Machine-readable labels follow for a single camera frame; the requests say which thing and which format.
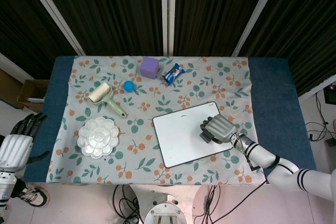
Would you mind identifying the white and black sneaker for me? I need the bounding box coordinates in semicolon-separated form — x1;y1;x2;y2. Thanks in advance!
20;186;50;207

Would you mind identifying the white partition frame post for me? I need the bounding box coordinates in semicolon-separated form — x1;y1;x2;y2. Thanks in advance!
232;0;285;57
20;0;85;56
161;0;177;57

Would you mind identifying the blue cookie packet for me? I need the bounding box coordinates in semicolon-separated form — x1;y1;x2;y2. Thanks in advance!
161;63;185;86

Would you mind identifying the green lint roller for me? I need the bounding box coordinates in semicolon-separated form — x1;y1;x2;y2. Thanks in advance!
87;82;128;119

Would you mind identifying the blue felt table cover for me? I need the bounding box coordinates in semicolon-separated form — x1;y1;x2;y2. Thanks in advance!
23;56;317;184

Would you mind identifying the white flower paint palette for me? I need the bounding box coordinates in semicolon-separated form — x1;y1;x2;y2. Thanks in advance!
77;116;120;159

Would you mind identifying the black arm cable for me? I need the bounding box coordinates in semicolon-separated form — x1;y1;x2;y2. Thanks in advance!
194;179;269;224

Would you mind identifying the purple foam cube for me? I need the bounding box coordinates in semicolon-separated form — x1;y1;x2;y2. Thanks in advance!
139;56;160;79

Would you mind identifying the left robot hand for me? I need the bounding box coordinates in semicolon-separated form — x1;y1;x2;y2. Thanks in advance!
0;113;50;173

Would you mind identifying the cardboard box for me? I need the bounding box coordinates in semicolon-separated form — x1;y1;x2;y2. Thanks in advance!
17;79;49;110

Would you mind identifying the black ribbed curtain panel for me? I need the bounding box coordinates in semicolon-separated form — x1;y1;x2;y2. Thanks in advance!
173;0;275;57
36;0;164;56

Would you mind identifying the floral tablecloth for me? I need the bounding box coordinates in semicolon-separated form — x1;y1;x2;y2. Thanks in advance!
46;55;267;186

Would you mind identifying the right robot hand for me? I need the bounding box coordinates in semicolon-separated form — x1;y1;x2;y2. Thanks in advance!
199;113;239;145

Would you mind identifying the black cable bundle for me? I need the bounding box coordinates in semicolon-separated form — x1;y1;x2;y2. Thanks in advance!
193;184;220;224
112;184;144;224

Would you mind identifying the white dry-erase board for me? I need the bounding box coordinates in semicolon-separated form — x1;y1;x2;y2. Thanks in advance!
152;101;234;168

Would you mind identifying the white robot torso base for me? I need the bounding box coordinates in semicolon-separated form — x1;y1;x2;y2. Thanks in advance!
143;194;187;224

